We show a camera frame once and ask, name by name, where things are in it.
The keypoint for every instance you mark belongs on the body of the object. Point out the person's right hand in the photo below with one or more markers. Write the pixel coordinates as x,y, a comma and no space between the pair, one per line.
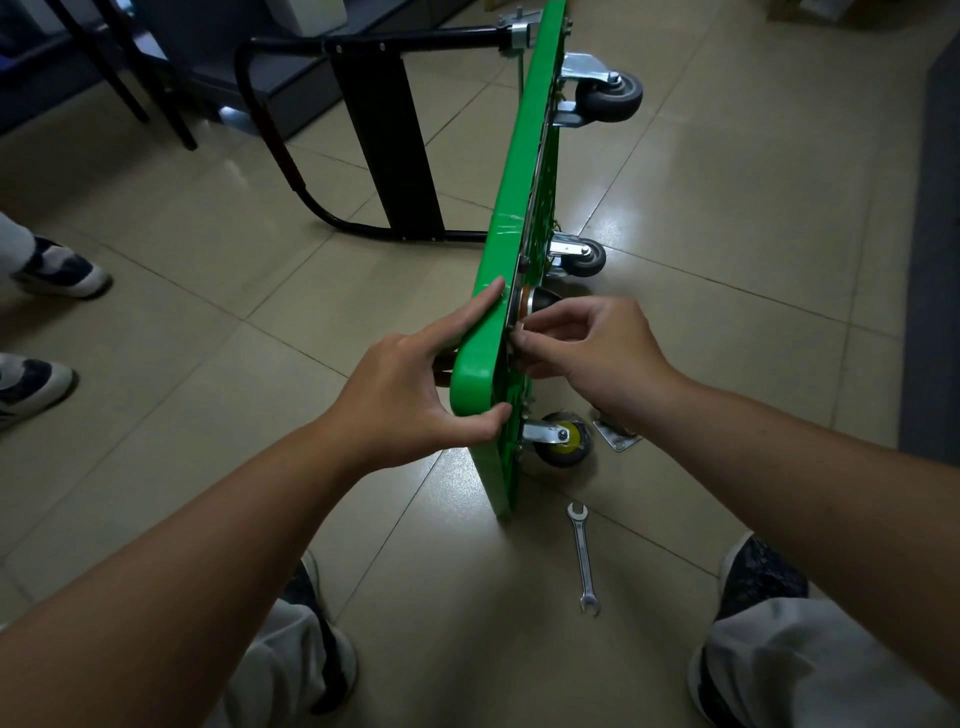
600,360

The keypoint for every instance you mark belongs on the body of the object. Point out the person's left hand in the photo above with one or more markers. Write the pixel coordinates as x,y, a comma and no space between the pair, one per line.
397,405

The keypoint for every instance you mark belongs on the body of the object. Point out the green platform trolley deck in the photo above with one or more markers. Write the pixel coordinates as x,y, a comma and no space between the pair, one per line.
517,210

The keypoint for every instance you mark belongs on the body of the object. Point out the silver wrench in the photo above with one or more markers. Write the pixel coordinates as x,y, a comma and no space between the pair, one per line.
581,555

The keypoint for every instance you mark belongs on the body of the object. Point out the person's right forearm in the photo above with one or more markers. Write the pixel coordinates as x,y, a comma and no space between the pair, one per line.
825,510

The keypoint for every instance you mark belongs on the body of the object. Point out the person's left forearm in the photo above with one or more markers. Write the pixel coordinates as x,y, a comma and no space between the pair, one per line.
165,585

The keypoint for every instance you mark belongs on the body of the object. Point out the person's dark shoe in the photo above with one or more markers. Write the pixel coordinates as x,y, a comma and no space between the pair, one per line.
322,637
757,577

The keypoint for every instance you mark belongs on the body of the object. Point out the person's light trousers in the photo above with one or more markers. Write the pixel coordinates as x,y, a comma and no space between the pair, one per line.
787,667

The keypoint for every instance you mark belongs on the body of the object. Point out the white box on shelf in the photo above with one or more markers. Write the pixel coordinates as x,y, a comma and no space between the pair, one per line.
307,15

